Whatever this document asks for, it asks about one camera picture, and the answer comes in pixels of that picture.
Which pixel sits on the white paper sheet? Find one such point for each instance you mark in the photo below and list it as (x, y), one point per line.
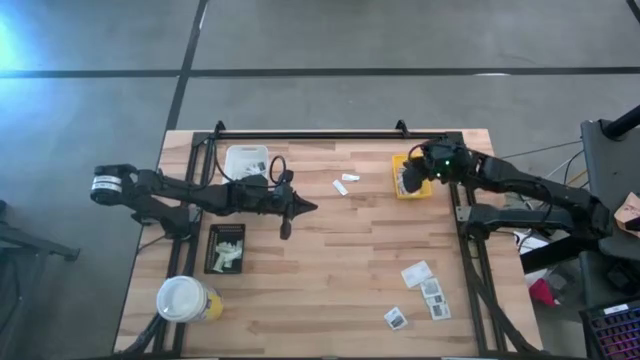
(532, 244)

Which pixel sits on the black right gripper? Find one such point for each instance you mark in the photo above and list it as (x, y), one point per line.
(447, 160)

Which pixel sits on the brown paper bag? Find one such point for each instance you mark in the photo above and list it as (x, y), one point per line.
(627, 215)

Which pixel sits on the dark grey side table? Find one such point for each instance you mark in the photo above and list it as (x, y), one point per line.
(615, 165)

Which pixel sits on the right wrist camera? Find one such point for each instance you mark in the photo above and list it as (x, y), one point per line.
(412, 180)

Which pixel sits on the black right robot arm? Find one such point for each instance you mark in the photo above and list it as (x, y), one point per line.
(525, 182)

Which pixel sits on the black plastic basket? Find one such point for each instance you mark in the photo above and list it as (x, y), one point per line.
(212, 235)

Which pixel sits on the backlit black keyboard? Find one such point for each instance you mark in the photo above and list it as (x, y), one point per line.
(615, 332)

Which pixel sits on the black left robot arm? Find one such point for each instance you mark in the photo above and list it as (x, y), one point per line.
(165, 187)

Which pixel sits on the white plastic bin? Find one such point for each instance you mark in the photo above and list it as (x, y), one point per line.
(245, 152)

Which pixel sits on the black stand base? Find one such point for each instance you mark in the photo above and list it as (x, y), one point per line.
(30, 245)

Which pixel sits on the red object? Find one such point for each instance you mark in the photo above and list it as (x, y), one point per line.
(544, 292)

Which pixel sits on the blue striped bandage packet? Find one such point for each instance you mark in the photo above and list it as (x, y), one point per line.
(400, 185)

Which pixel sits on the black vertical pole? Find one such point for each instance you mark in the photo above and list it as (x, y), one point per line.
(622, 125)

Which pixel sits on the twisted white strip packet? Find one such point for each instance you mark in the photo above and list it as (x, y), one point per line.
(350, 177)

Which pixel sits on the plain white gauze packet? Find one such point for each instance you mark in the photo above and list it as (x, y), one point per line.
(416, 274)

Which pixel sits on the grey metal mounting plate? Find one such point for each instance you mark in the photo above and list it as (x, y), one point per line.
(462, 212)

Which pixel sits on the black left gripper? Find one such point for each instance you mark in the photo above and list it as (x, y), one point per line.
(280, 200)

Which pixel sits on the black table leg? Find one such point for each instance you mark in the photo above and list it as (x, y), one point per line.
(555, 252)

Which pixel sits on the yellow plastic basket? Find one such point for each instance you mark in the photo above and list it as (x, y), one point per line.
(395, 175)

